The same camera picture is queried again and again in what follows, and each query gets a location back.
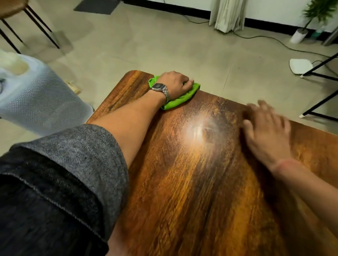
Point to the person's right hand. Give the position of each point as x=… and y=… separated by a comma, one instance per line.
x=269, y=137

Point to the black metal frame legs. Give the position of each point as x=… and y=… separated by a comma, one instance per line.
x=320, y=103

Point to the person's left hand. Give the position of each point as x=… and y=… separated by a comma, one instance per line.
x=174, y=83

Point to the white mesh chair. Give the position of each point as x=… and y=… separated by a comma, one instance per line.
x=39, y=100

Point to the silver metal wristwatch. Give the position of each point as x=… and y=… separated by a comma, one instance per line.
x=159, y=87

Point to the person's right forearm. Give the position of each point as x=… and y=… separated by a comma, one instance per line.
x=311, y=190

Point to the white curtain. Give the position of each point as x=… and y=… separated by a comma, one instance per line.
x=228, y=14

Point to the white plant pot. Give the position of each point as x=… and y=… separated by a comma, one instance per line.
x=298, y=36

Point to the wooden stool with black legs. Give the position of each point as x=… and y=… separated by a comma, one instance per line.
x=10, y=6

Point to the flat white floor device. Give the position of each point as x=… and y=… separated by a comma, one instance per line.
x=300, y=66

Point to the green microfiber cloth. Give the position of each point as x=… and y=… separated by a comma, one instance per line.
x=182, y=99

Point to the person's left fingers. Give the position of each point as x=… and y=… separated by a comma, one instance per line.
x=188, y=84

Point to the small wooden block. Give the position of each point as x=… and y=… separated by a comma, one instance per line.
x=74, y=87

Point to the dark denim rolled sleeve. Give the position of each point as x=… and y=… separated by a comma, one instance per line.
x=58, y=184

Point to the grey floor mat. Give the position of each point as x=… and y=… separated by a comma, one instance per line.
x=96, y=6

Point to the green potted plant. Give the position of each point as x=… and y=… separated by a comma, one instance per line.
x=319, y=9

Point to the person's left forearm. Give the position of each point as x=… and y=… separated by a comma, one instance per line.
x=132, y=124

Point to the person's right thumb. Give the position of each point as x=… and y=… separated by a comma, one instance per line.
x=247, y=129

